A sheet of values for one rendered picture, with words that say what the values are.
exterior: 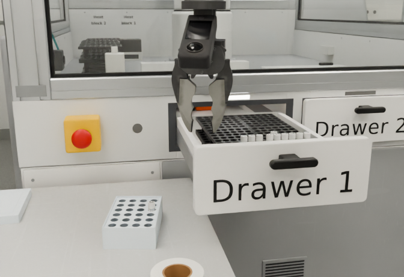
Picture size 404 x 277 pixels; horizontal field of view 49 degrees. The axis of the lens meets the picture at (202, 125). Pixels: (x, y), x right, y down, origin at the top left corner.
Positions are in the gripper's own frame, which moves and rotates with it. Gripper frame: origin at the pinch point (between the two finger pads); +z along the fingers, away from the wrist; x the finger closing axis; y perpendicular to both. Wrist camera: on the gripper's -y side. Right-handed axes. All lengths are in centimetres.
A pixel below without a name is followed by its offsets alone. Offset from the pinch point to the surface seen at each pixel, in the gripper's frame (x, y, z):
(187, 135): 3.5, 10.5, 4.8
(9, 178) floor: 150, 210, 96
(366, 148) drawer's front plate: -26.6, -1.4, 2.8
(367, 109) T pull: -35.7, 30.4, 3.1
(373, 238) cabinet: -43, 38, 39
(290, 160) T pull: -13.8, -8.3, 2.8
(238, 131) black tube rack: -6.3, 12.4, 4.2
